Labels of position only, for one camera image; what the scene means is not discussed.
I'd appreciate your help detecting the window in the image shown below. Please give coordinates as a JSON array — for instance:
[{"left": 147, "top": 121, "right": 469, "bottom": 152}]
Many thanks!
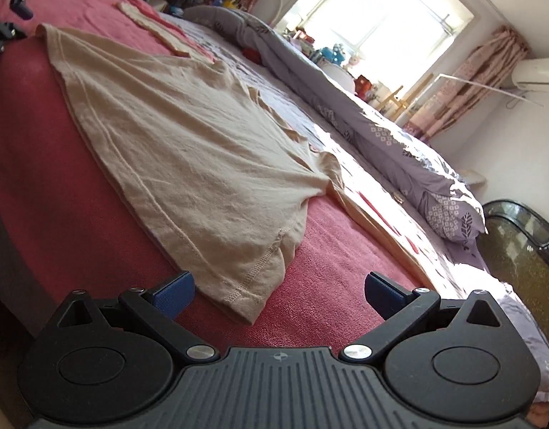
[{"left": 279, "top": 0, "right": 474, "bottom": 94}]

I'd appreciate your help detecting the thin white frame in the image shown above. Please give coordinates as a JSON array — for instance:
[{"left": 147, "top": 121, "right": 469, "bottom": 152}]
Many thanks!
[{"left": 435, "top": 71, "right": 545, "bottom": 99}]

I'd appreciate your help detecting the beige t-shirt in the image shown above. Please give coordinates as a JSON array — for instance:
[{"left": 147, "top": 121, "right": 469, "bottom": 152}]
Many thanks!
[{"left": 35, "top": 22, "right": 429, "bottom": 325}]

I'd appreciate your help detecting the white air conditioner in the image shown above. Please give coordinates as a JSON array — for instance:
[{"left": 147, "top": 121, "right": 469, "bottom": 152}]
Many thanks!
[{"left": 509, "top": 57, "right": 549, "bottom": 95}]

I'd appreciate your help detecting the wooden easel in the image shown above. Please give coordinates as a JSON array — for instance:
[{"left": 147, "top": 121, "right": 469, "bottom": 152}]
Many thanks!
[{"left": 377, "top": 73, "right": 436, "bottom": 121}]

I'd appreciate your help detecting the dark glitter footboard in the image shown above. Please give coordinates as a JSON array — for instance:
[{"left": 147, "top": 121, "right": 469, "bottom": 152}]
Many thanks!
[{"left": 478, "top": 199, "right": 549, "bottom": 338}]

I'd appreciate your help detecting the pink blanket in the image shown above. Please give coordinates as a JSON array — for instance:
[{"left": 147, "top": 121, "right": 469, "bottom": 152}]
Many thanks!
[{"left": 0, "top": 0, "right": 436, "bottom": 354}]

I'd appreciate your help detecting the windowsill toy clutter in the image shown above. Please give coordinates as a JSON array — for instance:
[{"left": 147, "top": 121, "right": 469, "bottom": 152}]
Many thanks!
[{"left": 281, "top": 24, "right": 407, "bottom": 110}]

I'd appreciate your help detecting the light purple bed sheet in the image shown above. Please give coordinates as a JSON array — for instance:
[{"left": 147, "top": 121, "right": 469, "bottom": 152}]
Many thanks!
[{"left": 158, "top": 11, "right": 549, "bottom": 412}]

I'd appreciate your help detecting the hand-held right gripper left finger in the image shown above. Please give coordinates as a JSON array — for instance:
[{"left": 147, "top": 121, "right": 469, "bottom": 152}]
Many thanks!
[{"left": 55, "top": 271, "right": 219, "bottom": 364}]

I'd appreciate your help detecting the white chair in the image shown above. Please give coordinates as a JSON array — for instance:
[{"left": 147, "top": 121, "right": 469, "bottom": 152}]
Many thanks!
[{"left": 321, "top": 63, "right": 360, "bottom": 94}]

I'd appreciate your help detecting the blue plush toy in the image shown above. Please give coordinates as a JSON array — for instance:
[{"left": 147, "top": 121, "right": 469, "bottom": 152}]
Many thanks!
[{"left": 320, "top": 43, "right": 349, "bottom": 66}]

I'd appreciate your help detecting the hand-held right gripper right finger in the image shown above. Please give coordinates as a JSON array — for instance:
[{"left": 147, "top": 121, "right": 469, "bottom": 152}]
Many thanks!
[{"left": 338, "top": 271, "right": 503, "bottom": 364}]

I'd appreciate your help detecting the grey leaf-print duvet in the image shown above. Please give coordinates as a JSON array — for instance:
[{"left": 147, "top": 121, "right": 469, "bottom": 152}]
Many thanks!
[{"left": 183, "top": 5, "right": 489, "bottom": 244}]

